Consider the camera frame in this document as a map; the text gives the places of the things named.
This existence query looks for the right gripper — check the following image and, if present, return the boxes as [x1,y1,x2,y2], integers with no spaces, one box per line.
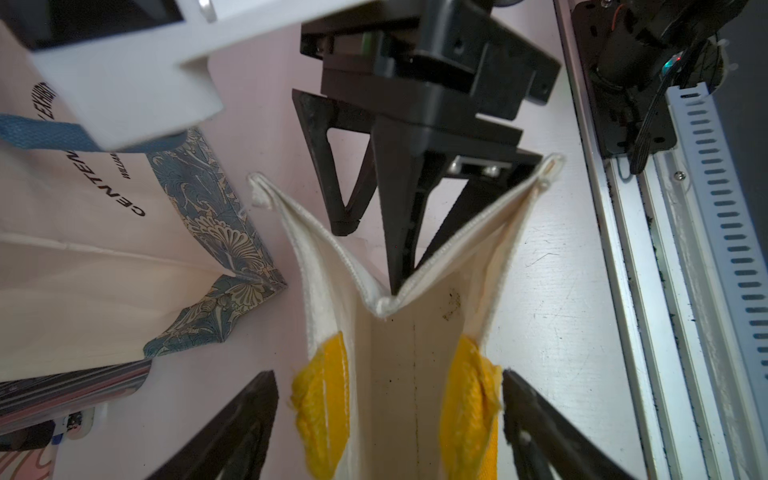
[1,1,560,236]

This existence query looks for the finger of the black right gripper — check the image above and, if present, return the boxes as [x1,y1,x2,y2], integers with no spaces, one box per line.
[371,117,542,294]

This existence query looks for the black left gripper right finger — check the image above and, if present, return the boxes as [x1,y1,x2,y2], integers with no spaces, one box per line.
[502,369,632,480]

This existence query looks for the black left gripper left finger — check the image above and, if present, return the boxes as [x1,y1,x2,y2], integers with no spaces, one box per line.
[150,370,279,479]

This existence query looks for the white yellow-handled bag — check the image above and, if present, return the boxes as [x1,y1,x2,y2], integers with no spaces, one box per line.
[249,154,565,479]

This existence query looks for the black stapler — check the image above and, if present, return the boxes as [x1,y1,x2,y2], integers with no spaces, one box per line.
[1,407,96,453]

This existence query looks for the black cup of sticks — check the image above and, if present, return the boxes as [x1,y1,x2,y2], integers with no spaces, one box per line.
[1,359,152,434]

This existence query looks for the cream blue-handled tote bag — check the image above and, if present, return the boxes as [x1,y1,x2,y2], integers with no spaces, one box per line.
[0,17,288,382]

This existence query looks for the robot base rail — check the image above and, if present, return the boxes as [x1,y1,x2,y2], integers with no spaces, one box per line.
[555,1,767,479]

